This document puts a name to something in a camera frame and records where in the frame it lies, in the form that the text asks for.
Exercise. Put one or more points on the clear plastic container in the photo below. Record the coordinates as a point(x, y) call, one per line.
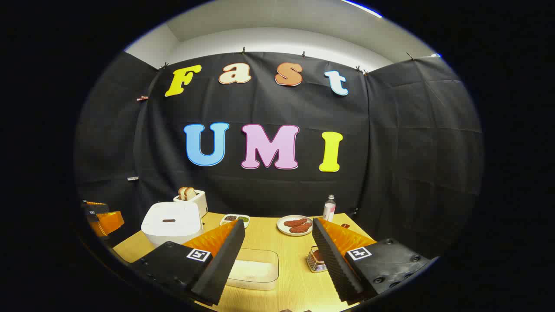
point(256, 253)

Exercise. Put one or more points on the white toaster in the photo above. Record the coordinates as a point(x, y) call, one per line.
point(200, 204)

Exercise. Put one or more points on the clear plastic bottle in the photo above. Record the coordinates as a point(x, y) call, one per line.
point(329, 210)

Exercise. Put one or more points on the white rice cooker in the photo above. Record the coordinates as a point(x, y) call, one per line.
point(171, 225)

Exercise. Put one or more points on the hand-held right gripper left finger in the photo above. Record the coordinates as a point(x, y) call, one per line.
point(221, 264)

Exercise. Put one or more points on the white round plate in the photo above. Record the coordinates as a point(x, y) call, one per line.
point(282, 228)

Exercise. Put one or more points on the black backdrop cloth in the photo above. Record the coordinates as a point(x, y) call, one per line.
point(390, 151)

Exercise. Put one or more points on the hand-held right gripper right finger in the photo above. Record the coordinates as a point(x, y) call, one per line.
point(331, 264)

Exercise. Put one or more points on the white divided grain dish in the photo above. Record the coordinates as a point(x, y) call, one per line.
point(233, 218)

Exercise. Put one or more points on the brown wooden spoon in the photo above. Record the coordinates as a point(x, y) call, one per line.
point(345, 225)

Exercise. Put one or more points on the red meat slice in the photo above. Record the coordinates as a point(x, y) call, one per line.
point(295, 222)
point(300, 229)

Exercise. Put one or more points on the toasted bread slice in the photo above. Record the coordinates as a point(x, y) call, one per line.
point(182, 193)
point(190, 193)

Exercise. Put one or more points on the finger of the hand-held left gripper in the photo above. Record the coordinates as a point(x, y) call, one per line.
point(108, 222)
point(96, 207)

